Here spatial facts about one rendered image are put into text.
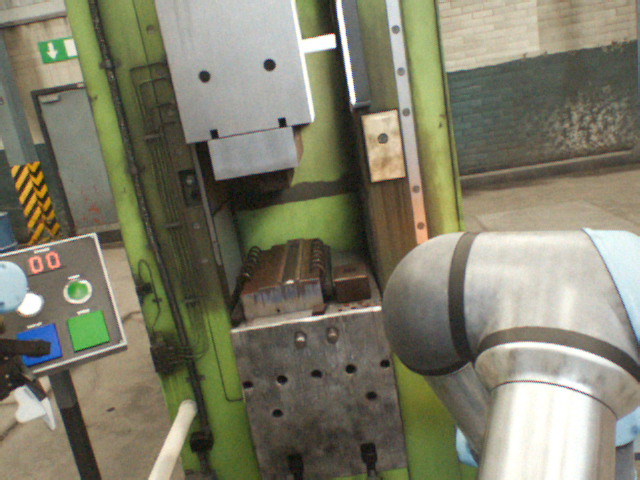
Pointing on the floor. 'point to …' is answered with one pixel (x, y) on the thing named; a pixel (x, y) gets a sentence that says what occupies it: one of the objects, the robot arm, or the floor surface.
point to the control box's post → (74, 424)
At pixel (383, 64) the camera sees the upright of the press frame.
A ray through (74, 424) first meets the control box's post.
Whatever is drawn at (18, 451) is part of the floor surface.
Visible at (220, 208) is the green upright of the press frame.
